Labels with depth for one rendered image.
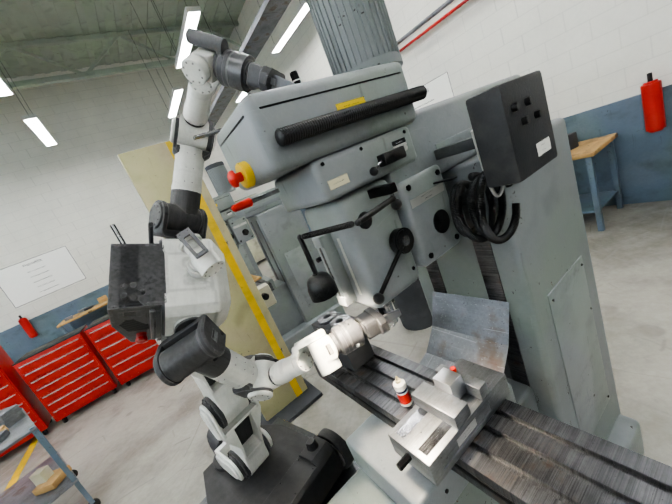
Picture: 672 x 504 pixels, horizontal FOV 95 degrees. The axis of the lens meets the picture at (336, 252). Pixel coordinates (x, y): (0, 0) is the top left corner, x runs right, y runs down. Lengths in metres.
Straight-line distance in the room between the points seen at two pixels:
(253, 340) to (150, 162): 1.50
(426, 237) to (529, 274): 0.38
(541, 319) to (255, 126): 1.04
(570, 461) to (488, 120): 0.78
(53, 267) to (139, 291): 8.95
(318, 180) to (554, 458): 0.83
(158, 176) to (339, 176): 1.89
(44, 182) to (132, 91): 3.11
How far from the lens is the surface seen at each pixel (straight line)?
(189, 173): 1.12
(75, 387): 5.66
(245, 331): 2.62
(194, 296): 0.94
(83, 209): 9.84
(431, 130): 1.00
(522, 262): 1.11
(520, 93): 0.85
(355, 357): 1.34
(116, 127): 10.22
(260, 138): 0.67
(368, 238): 0.79
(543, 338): 1.26
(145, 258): 1.00
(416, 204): 0.89
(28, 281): 9.98
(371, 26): 0.99
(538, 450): 1.00
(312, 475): 1.59
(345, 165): 0.75
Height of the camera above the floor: 1.70
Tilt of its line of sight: 14 degrees down
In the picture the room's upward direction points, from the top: 23 degrees counter-clockwise
